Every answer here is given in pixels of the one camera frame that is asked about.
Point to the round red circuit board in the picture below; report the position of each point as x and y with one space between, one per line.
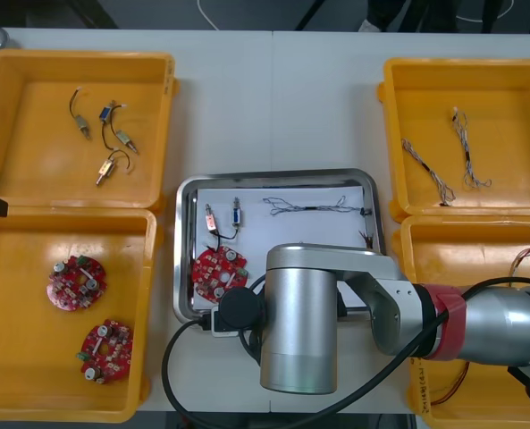
78 283
215 272
106 350

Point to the yellow-orange plastic bin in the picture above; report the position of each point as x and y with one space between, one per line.
448 250
23 371
19 67
425 89

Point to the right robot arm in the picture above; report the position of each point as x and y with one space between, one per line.
300 313

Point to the white sheet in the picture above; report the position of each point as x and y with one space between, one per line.
291 228

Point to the steel tray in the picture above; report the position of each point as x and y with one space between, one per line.
182 268

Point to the white label metal solenoid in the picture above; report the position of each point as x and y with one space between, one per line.
210 220

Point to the group of metal solenoids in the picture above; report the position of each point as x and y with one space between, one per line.
81 123

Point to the blue label metal solenoid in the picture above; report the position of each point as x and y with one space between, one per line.
237 215

